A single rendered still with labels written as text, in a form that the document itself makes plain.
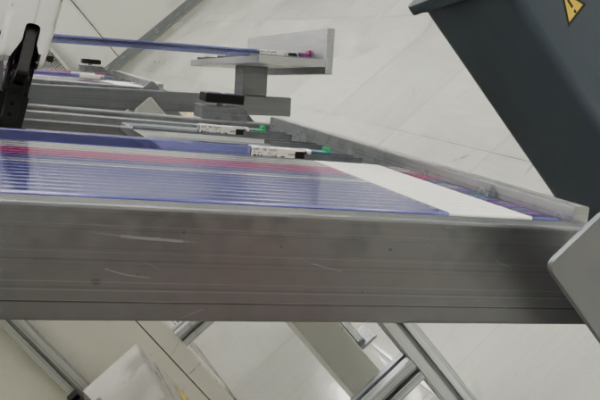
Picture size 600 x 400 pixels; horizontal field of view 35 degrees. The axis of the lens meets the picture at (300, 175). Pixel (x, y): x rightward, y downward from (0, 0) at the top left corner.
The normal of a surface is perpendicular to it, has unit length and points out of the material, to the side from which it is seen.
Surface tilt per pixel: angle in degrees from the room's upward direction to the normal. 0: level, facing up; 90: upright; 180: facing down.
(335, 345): 90
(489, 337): 0
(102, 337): 90
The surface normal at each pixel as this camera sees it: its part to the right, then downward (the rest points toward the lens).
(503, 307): 0.32, 0.14
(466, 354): -0.59, -0.74
